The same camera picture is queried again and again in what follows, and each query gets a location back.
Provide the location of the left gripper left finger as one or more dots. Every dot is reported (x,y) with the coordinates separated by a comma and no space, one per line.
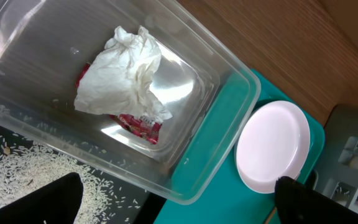
(57,202)

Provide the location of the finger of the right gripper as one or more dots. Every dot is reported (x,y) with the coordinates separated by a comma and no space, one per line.
(298,204)

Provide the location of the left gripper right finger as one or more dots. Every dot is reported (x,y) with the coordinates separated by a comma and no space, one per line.
(150,210)

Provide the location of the wooden chopstick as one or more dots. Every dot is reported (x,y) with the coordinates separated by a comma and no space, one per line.
(270,215)

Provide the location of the pile of rice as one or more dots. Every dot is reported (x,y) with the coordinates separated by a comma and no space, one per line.
(33,154)

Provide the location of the red snack wrapper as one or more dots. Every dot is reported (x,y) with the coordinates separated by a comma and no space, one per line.
(138,127)

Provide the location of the white napkin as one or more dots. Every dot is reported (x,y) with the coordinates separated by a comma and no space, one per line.
(135,55)

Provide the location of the grey dishwasher rack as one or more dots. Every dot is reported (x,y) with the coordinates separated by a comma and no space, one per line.
(337,166)

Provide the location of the teal serving tray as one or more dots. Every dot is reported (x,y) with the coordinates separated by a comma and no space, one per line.
(227,199)

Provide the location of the black plastic tray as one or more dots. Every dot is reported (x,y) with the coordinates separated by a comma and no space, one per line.
(40,185)

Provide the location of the white round plate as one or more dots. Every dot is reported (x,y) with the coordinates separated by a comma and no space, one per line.
(274,143)

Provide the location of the clear plastic bin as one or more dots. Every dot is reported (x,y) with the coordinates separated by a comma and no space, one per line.
(44,46)

